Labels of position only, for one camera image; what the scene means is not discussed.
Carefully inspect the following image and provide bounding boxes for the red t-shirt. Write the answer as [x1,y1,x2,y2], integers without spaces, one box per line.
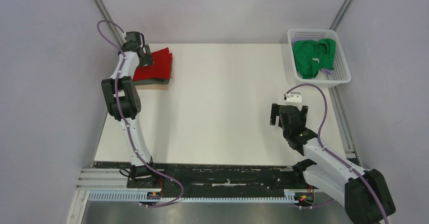
[133,47,173,82]

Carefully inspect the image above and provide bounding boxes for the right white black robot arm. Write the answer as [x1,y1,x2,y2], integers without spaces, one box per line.
[270,103,396,223]

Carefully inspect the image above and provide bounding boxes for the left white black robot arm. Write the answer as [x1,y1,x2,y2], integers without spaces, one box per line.
[101,31,159,189]

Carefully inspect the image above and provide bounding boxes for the folded beige t-shirt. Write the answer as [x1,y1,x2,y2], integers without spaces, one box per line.
[135,83,169,91]

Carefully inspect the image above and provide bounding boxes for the folded dark grey t-shirt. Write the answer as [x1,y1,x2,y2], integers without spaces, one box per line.
[134,78,170,85]

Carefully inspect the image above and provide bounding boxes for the white plastic basket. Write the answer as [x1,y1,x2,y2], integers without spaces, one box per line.
[287,28,351,87]

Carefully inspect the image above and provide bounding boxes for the green t-shirt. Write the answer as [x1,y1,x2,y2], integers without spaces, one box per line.
[292,38,336,79]

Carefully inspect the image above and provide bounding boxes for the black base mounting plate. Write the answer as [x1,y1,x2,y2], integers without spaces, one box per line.
[95,161,310,198]

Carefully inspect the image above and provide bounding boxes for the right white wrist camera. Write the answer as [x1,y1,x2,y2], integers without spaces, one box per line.
[284,92,302,103]

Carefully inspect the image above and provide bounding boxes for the aluminium frame rail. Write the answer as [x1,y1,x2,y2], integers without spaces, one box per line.
[76,167,381,193]

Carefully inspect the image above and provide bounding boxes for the white slotted cable duct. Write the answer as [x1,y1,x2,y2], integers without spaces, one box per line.
[88,191,305,204]

